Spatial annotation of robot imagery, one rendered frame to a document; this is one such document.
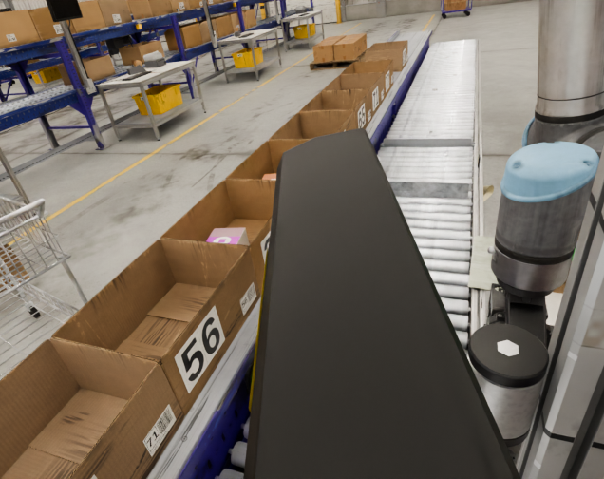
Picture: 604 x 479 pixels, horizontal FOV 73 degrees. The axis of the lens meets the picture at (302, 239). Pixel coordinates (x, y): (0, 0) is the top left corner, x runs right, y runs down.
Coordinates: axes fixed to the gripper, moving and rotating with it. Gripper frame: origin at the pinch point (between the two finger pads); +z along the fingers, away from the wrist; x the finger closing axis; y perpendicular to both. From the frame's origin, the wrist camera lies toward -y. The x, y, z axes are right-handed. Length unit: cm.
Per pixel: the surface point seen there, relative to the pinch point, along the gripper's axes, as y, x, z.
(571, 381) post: -30.3, 2.8, -36.9
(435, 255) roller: 76, 15, 30
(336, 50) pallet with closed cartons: 791, 255, 68
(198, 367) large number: -2, 59, 10
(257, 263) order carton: 31, 59, 7
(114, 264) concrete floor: 132, 247, 104
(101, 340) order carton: -1, 88, 11
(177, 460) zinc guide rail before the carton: -19, 55, 16
